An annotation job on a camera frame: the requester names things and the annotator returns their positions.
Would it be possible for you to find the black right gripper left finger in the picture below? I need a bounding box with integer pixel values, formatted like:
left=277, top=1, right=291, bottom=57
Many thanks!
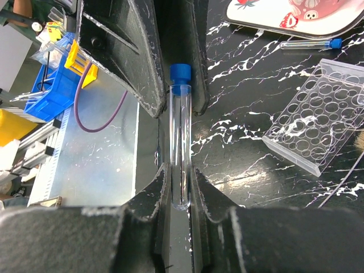
left=1, top=164, right=171, bottom=272

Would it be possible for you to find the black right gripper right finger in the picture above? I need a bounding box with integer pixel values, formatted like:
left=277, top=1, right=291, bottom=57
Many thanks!
left=191, top=168, right=363, bottom=272

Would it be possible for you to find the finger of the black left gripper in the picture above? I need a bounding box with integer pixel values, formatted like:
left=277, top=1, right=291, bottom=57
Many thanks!
left=76, top=1, right=166, bottom=118
left=155, top=1, right=209, bottom=115

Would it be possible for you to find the blue cap test tube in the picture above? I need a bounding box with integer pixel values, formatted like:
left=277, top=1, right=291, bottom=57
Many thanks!
left=169, top=63, right=192, bottom=211
left=279, top=38, right=342, bottom=50

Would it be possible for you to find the yellow plastic object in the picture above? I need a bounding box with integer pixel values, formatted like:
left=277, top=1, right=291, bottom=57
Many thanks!
left=64, top=40, right=98, bottom=88

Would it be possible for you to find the blue plastic storage bin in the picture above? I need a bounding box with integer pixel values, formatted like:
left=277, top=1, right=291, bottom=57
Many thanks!
left=24, top=67, right=80, bottom=122

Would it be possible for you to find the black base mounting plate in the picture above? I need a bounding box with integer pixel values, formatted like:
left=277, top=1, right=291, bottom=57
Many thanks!
left=135, top=107, right=169, bottom=193

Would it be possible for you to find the clear acrylic tube rack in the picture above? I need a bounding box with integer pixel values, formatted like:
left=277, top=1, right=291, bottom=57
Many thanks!
left=262, top=59, right=363, bottom=177

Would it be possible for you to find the strawberry print white tray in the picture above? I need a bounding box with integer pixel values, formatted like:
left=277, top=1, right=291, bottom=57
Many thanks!
left=225, top=0, right=363, bottom=40

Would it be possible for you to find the brown bristle tube brush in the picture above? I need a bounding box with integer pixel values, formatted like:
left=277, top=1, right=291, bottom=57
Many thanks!
left=318, top=133, right=364, bottom=208

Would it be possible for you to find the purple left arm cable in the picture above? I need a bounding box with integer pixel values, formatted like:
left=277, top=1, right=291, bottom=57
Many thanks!
left=73, top=62, right=129, bottom=134

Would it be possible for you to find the slotted cable duct rail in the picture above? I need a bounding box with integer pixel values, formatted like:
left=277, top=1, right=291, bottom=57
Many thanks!
left=27, top=108, right=72, bottom=206

